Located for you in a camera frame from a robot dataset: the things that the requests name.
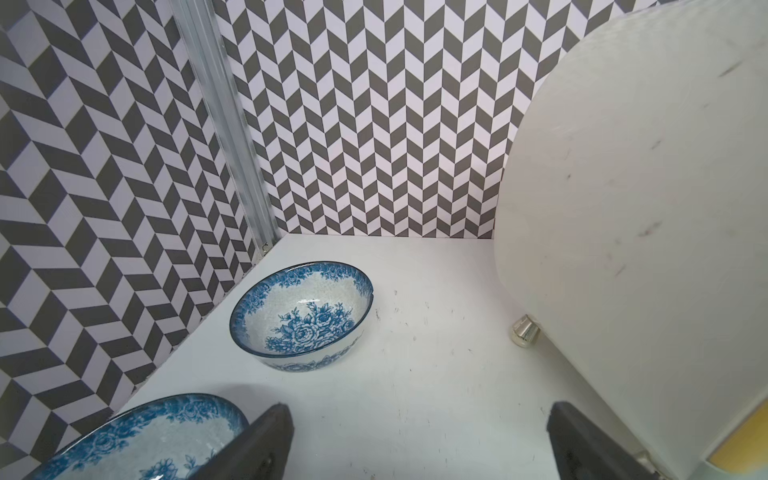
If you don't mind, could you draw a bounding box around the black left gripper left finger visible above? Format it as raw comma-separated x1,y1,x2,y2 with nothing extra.
190,403,294,480

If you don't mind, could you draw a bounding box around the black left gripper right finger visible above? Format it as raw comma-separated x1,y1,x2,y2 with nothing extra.
547,401,659,480

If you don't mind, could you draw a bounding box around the cream round drawer cabinet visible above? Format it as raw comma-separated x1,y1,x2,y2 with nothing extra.
494,1,767,479

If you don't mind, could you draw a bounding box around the blue floral bowl near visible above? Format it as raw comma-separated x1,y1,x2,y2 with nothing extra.
27,393,249,479

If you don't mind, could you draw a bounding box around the blue floral bowl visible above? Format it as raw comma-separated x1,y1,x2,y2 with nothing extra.
229,261,374,373
27,393,249,479

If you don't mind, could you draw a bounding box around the blue floral bowl far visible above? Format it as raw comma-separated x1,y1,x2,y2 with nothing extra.
229,261,374,373

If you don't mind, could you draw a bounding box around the aluminium corner post left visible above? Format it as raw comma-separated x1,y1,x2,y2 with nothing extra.
171,0,280,255

